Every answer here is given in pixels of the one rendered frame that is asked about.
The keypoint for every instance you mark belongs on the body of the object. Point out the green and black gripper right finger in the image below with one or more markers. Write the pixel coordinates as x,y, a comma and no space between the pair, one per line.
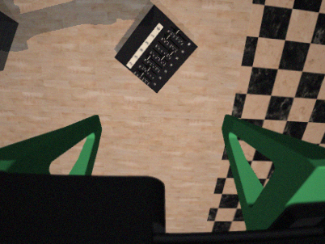
298,177

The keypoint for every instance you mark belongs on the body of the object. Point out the black lighting desk with faders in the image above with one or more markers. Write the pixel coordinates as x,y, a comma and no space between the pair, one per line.
152,38

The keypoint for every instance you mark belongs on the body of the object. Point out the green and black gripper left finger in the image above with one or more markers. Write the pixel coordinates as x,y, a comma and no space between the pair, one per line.
34,155

